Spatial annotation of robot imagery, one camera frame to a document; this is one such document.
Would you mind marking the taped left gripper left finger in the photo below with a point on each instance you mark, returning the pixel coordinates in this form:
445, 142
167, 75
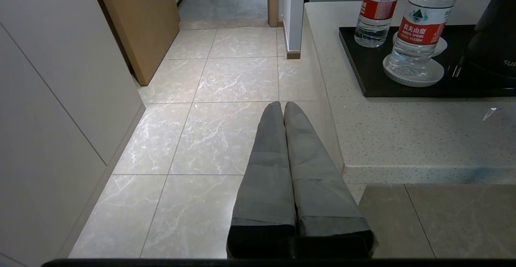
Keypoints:
264, 186

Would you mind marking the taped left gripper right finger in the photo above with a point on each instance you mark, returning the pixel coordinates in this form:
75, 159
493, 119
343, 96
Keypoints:
322, 202

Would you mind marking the clear red-capped water bottle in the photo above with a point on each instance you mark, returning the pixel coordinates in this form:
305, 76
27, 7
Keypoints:
377, 9
421, 29

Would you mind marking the black electric kettle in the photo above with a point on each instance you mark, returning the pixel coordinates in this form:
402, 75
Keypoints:
496, 37

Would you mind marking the black rectangular serving tray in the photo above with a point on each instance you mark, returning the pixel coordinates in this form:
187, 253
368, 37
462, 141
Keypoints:
363, 69

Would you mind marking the white ribbed saucer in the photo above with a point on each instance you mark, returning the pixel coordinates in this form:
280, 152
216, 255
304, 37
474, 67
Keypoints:
441, 46
433, 78

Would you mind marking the narrow wooden door panel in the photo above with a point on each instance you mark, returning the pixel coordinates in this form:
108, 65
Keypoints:
273, 1

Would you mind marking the wooden entrance door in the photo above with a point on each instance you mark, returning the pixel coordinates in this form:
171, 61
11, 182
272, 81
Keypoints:
141, 25

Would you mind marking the beige shoe cabinet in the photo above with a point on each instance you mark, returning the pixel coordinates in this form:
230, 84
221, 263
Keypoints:
48, 97

